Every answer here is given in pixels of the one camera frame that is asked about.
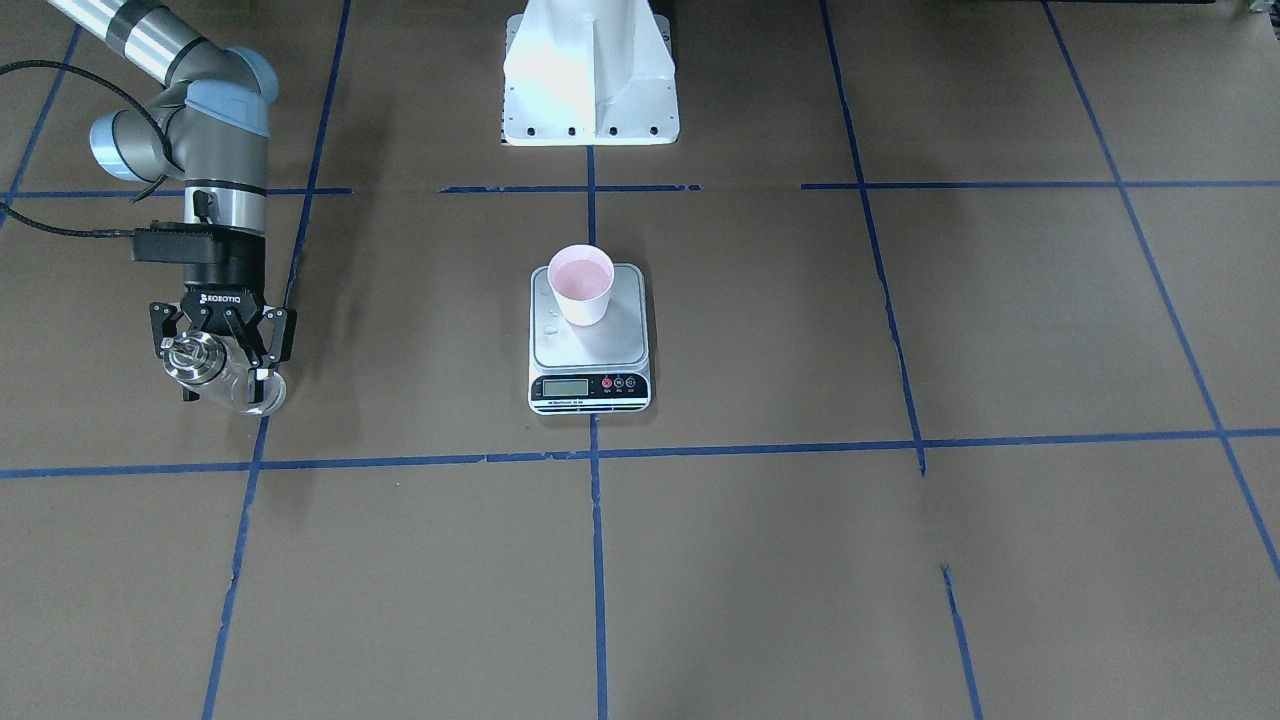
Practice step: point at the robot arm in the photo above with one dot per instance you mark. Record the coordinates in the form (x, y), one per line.
(208, 130)

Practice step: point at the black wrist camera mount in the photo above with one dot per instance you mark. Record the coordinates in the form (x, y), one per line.
(178, 246)

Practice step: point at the digital kitchen scale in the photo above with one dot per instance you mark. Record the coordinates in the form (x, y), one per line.
(590, 369)

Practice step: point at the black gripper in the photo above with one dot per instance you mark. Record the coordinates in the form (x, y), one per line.
(228, 277)

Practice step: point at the glass sauce dispenser bottle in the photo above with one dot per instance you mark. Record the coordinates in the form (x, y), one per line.
(216, 368)

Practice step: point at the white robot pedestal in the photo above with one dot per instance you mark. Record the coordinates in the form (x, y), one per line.
(589, 73)

